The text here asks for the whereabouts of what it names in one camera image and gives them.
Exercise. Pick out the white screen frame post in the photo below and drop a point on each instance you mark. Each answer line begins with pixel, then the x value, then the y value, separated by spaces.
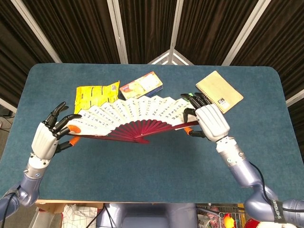
pixel 36 31
pixel 177 31
pixel 118 31
pixel 247 31

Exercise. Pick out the blue yellow cardboard box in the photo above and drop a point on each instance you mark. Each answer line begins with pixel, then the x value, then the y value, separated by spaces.
pixel 142 84

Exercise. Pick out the red white folding fan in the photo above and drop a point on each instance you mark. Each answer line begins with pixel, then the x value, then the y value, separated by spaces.
pixel 133 109

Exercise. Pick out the red patterned bag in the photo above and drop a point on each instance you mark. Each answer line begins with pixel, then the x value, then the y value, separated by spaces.
pixel 210 217

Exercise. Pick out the yellow spiral notebook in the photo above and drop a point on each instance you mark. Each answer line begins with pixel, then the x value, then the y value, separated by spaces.
pixel 221 88

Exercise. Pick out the red yellow toy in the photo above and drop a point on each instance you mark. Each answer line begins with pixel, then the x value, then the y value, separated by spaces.
pixel 228 221

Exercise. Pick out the white screen frame rail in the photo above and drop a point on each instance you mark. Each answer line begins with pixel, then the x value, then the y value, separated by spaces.
pixel 295 99
pixel 7 104

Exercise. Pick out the green cube block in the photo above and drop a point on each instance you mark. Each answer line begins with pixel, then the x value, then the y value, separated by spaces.
pixel 190 95

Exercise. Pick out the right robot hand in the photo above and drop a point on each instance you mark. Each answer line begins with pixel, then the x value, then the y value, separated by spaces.
pixel 211 121

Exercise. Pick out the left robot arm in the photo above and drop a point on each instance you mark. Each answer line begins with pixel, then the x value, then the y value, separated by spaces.
pixel 31 185

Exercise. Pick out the dark brown curtain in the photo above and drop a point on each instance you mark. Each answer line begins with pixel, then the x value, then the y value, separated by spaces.
pixel 71 28

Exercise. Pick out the blue-grey robot torso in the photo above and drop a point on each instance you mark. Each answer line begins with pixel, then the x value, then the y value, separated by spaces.
pixel 147 216

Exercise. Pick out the white checkered cloth bag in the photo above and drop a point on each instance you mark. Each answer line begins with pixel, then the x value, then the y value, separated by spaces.
pixel 79 216

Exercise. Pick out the yellow snack bag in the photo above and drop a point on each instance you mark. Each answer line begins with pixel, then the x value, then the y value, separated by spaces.
pixel 95 95

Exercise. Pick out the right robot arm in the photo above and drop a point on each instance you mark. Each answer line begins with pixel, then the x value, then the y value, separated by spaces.
pixel 240 171

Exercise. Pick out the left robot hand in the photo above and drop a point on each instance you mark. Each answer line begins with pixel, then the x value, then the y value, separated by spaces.
pixel 44 140

